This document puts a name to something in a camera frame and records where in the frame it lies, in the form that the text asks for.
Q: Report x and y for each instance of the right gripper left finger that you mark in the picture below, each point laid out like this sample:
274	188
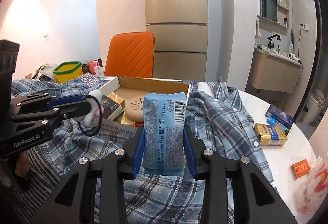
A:
73	199

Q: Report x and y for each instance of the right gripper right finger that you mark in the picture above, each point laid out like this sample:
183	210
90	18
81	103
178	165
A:
254	198

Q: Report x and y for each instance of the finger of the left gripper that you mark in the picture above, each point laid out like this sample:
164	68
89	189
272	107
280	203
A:
49	105
42	116

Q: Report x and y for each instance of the black face tissue pack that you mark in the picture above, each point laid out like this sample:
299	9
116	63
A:
111	109

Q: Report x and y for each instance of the yellow blue cigarette pack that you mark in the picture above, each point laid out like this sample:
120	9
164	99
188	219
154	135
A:
118	101

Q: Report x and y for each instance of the red gold cigarette pack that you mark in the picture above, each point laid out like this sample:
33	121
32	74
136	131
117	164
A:
126	121

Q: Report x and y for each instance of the beige round vented disc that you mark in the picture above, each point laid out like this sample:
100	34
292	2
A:
134	109

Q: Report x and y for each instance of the light blue tissue pack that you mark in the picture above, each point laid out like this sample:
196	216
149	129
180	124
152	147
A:
164	119

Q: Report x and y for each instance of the left hand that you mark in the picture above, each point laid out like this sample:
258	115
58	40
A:
22	164

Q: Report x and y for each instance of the grey striped cloth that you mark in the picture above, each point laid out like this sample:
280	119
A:
43	178

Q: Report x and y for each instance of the yellow bin green rim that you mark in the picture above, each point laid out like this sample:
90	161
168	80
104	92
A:
67	71

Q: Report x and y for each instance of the red white plastic bag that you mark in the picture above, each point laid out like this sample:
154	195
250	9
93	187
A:
310	194

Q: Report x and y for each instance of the small orange box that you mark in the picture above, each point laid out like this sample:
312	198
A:
301	168

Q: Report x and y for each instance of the rhinestone studded fabric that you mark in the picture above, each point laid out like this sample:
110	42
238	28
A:
89	79

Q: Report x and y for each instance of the gold blue cigarette pack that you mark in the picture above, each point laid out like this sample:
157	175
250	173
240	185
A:
270	135

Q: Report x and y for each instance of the red bag on floor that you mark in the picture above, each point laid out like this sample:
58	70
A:
92	66

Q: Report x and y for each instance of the dark blue small box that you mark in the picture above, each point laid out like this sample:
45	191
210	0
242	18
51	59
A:
276	116

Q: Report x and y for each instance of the orange quilted chair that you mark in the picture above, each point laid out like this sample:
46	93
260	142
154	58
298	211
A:
131	55

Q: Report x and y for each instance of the white trash can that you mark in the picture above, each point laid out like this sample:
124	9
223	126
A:
313	106

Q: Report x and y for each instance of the beige bathroom vanity cabinet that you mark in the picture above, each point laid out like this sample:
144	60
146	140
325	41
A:
273	72

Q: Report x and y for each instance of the white hair dryer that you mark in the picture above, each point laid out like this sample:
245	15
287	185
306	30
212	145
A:
293	57

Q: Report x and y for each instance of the beige three-door refrigerator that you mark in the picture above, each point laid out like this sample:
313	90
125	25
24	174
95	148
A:
180	28

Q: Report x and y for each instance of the mirror cabinet with shelves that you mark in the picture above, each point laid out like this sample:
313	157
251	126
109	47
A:
277	11

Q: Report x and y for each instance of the dark bathroom door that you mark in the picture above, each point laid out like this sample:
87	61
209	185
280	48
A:
307	28

